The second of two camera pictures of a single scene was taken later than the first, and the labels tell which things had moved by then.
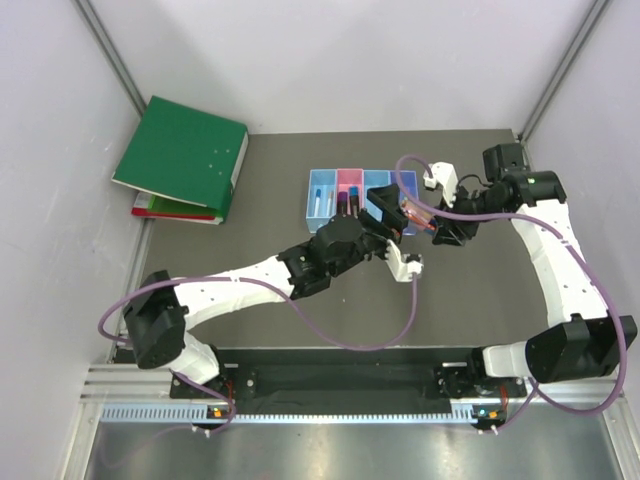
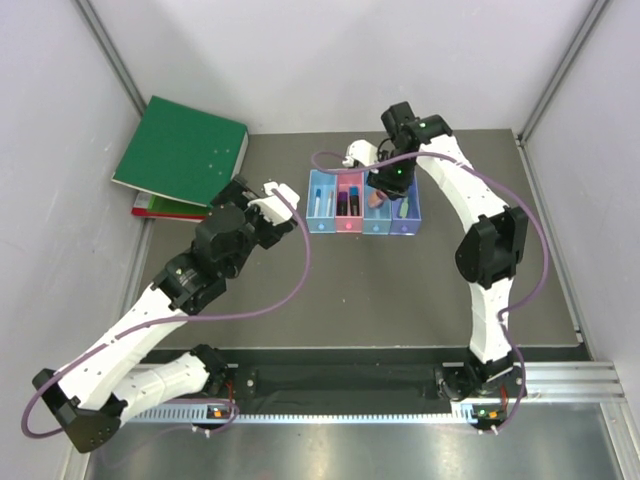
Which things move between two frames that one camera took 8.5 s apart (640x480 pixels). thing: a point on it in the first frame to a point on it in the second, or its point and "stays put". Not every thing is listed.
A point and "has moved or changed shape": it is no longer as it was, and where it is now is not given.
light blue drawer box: x=321 y=203 stays put
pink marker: x=419 y=215 has moved or changed shape
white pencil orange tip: x=330 y=203 stays put
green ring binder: x=184 y=153 stays put
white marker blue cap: x=317 y=202 stays put
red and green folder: x=154 y=206 stays put
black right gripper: x=453 y=231 to x=378 y=180
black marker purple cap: x=343 y=203 stays put
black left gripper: x=387 y=199 to x=237 y=193
